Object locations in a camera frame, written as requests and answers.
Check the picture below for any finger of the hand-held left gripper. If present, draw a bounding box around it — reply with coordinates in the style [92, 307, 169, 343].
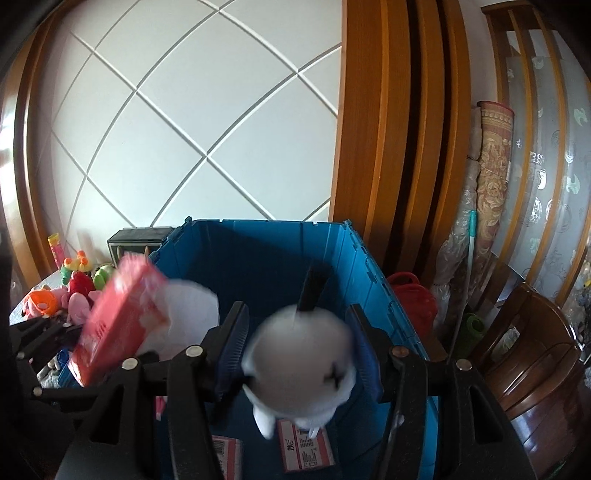
[9, 316, 86, 361]
[28, 384, 110, 408]

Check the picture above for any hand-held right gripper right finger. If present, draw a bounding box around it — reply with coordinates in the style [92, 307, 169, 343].
[345, 304, 539, 480]

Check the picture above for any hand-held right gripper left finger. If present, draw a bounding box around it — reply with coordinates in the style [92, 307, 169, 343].
[58, 301, 250, 480]

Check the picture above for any white tissue pack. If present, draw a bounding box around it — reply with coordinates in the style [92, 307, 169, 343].
[139, 279, 221, 361]

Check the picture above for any white black dog plush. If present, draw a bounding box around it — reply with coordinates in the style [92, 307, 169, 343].
[241, 262, 357, 440]

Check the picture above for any red tissue box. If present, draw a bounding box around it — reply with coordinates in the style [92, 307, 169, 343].
[68, 256, 168, 387]

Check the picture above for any blue plastic crate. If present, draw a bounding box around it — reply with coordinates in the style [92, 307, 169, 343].
[58, 219, 440, 480]

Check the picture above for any pink floral tissue pack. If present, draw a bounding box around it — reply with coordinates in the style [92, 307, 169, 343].
[277, 419, 336, 472]

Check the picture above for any small pink tissue packet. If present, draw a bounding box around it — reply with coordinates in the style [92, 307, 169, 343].
[211, 435, 244, 480]

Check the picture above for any orange pink plush toy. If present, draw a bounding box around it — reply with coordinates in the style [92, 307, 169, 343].
[23, 288, 62, 320]

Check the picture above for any large pink pig plush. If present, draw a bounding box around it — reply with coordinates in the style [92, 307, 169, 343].
[51, 286, 105, 325]

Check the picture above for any red plush toy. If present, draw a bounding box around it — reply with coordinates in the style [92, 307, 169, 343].
[69, 272, 96, 297]

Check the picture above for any green orange plush toy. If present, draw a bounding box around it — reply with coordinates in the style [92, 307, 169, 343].
[61, 250, 96, 283]

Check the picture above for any red plastic basket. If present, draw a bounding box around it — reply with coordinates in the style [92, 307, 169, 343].
[387, 271, 438, 345]

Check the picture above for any green frog plush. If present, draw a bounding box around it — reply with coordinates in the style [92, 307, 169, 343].
[92, 263, 119, 290]

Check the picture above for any yellow pink tube can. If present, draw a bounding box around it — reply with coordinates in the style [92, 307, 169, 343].
[47, 233, 68, 278]

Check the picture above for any rolled green mat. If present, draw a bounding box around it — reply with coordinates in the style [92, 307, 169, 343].
[461, 313, 486, 359]

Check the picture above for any black gift box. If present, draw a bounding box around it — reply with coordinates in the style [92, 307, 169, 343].
[107, 227, 174, 269]

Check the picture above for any rolled plastic-wrapped mat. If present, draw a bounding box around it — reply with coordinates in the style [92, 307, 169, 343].
[433, 152, 482, 303]

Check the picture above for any wooden chair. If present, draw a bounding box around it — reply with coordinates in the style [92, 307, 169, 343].
[466, 281, 588, 480]

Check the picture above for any rolled patterned rug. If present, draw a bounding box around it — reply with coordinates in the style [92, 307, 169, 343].
[475, 100, 516, 261]

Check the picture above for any wooden lattice screen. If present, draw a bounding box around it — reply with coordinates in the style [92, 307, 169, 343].
[480, 0, 591, 315]

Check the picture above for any white green mop handle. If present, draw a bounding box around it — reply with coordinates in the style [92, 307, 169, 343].
[444, 211, 479, 361]

